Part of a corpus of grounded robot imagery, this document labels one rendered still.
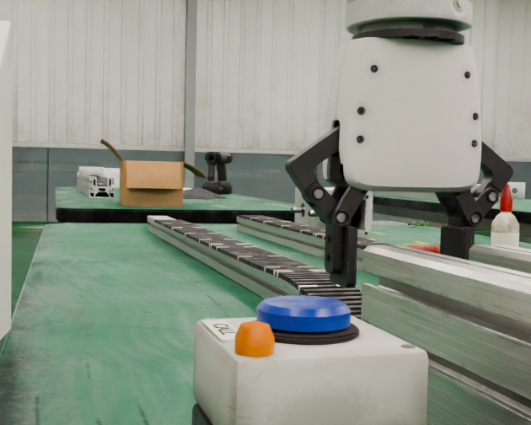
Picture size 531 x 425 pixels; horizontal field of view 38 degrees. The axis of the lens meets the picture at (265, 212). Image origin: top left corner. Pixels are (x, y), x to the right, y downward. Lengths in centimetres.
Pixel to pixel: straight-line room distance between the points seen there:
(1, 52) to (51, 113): 1083
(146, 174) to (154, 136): 891
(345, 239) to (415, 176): 6
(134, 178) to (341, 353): 226
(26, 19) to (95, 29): 95
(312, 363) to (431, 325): 12
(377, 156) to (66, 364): 24
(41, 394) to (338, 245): 20
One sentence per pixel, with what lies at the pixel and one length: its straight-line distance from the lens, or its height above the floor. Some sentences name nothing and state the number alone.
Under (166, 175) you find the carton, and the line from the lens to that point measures 256.
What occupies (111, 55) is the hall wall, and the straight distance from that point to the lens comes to 1150.
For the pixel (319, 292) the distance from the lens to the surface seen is 65.
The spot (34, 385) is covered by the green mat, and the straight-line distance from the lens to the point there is 48.
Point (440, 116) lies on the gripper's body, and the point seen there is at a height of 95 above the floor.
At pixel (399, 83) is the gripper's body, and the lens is 51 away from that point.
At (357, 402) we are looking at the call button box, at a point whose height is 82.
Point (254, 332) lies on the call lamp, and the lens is 29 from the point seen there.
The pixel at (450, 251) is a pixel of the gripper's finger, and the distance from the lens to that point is 55.
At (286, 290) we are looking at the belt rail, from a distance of 71.
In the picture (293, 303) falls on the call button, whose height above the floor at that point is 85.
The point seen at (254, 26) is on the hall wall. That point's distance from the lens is 1189.
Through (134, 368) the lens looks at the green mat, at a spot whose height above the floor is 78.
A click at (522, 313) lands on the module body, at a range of 33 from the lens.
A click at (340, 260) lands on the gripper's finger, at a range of 51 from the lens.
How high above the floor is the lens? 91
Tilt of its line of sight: 3 degrees down
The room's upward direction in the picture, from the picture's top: 1 degrees clockwise
